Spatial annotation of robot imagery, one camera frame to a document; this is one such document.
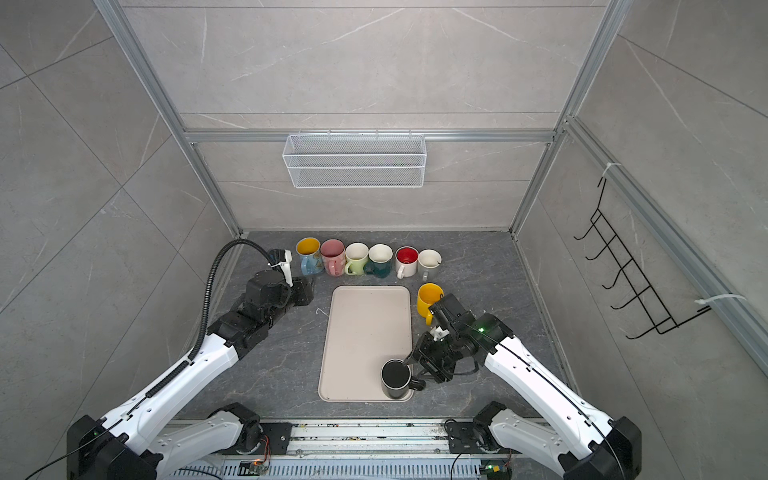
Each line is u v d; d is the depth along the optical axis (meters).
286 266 0.68
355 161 1.01
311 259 1.00
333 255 0.98
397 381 0.74
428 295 0.94
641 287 0.65
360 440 0.75
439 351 0.62
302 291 0.68
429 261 1.02
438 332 0.70
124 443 0.39
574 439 0.40
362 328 0.93
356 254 1.04
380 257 1.03
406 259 1.06
